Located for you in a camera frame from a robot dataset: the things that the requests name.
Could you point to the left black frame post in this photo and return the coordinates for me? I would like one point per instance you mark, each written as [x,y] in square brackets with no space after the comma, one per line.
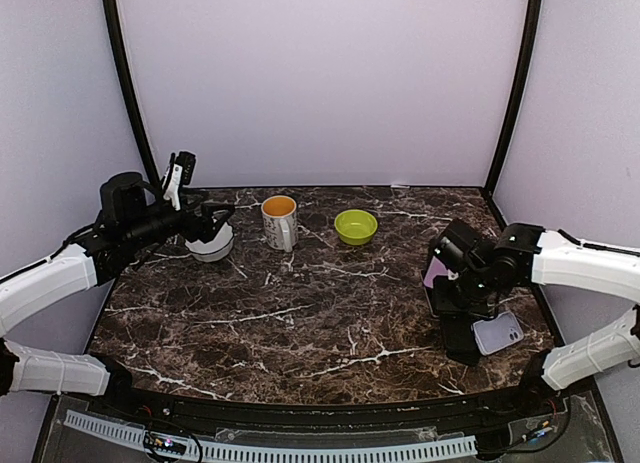
[128,92]

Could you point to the white-edged smartphone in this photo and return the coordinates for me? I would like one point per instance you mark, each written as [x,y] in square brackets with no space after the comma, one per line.
[433,301]

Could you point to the right black frame post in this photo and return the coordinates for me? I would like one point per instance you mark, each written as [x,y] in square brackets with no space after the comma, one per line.
[529,32]

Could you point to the black frame post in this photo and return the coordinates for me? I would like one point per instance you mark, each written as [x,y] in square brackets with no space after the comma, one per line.
[529,32]
[128,92]

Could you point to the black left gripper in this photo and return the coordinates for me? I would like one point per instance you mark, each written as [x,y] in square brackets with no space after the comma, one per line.
[205,230]

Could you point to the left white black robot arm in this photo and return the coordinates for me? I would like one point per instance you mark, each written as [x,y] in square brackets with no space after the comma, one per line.
[134,216]

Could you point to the small circuit board with leds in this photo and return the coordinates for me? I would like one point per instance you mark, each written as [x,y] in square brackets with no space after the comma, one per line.
[161,444]

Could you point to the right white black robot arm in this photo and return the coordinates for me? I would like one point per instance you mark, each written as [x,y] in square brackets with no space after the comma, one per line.
[525,255]

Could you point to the black phone case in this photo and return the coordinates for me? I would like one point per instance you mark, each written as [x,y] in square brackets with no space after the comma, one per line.
[459,341]

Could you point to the white mug orange inside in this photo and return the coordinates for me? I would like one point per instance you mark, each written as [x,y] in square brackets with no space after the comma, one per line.
[279,214]

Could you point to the white scalloped bowl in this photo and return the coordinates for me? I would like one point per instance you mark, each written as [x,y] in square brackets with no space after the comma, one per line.
[215,250]

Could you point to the white slotted cable duct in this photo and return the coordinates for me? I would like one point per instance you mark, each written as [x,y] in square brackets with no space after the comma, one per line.
[207,450]

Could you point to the green bowl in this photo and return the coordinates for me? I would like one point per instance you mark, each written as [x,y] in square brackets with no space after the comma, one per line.
[355,227]

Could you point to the black front table rail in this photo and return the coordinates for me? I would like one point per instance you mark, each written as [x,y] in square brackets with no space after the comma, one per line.
[481,412]

